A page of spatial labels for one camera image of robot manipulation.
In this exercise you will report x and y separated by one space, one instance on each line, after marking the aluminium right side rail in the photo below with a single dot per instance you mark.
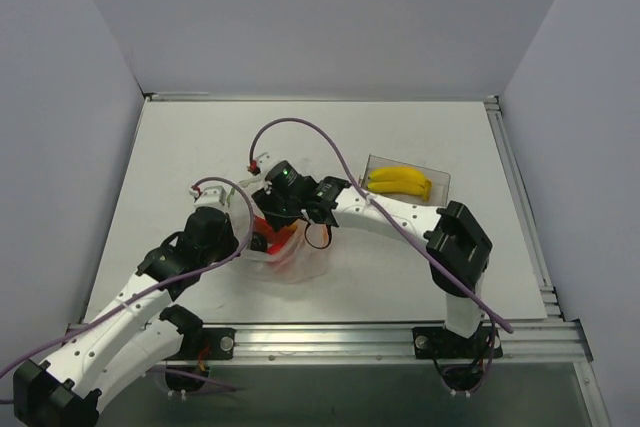
523 209

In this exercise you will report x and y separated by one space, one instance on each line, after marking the red watermelon slice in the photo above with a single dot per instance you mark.
277 239

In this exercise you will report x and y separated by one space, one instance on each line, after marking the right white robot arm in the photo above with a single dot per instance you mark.
457 247

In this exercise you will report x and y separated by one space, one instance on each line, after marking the aluminium front rail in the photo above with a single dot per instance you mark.
545 341

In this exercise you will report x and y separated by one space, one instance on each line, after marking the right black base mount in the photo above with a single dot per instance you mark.
436 343

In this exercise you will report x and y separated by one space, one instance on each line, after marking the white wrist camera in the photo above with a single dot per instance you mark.
260 164
209 197

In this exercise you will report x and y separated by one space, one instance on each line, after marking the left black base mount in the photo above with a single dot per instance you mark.
207 344

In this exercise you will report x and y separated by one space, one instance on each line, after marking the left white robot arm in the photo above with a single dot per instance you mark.
142 326

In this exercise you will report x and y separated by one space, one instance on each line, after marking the aluminium rail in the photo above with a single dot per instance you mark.
545 341
523 209

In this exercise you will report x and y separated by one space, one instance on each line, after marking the dark brown mangosteen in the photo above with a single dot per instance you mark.
259 242

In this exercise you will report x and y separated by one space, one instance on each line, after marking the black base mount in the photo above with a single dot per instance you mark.
436 343
207 344

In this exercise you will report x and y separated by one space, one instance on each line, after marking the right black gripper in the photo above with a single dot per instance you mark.
273 208

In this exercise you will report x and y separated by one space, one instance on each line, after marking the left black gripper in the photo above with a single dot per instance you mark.
255 242

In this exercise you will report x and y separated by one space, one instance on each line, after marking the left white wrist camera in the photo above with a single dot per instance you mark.
209 197

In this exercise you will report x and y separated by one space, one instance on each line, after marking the translucent plastic bag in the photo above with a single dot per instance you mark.
294 262

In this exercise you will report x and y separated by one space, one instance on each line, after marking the yellow banana bunch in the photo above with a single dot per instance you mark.
400 180

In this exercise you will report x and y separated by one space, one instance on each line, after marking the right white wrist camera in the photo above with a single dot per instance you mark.
260 164

